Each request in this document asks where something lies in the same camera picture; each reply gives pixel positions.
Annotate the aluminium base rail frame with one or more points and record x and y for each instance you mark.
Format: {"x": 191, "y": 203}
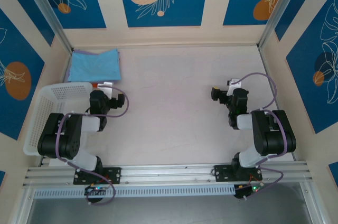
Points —
{"x": 169, "y": 172}

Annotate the small green-lit circuit board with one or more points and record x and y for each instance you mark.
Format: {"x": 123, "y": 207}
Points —
{"x": 96, "y": 189}
{"x": 249, "y": 189}

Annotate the white perforated plastic basket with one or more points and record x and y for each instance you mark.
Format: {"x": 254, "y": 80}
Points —
{"x": 52, "y": 94}

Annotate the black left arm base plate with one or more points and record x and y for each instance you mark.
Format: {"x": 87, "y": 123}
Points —
{"x": 116, "y": 175}

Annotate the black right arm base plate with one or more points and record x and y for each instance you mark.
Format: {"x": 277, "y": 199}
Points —
{"x": 221, "y": 172}

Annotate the light blue printed t-shirt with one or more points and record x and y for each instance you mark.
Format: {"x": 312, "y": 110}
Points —
{"x": 95, "y": 65}

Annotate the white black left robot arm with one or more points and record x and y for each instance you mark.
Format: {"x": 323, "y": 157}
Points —
{"x": 66, "y": 134}

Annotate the aluminium frame post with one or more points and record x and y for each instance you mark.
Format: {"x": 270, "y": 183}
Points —
{"x": 280, "y": 4}
{"x": 45, "y": 4}

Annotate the folded purple t-shirt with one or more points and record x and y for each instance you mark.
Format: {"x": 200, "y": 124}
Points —
{"x": 84, "y": 52}

